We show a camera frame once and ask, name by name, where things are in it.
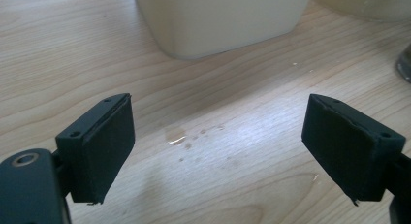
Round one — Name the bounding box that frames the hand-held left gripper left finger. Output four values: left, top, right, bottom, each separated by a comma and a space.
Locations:
54, 92, 136, 206

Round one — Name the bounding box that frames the dark glass object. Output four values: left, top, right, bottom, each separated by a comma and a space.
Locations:
396, 43, 411, 84

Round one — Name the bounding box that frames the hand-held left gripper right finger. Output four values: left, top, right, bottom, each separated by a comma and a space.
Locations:
300, 93, 407, 207

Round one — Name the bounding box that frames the cream plastic container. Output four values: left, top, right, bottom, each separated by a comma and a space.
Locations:
133, 0, 315, 61

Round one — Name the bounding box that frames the cream round bowl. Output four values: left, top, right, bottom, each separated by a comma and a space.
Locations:
311, 0, 411, 23

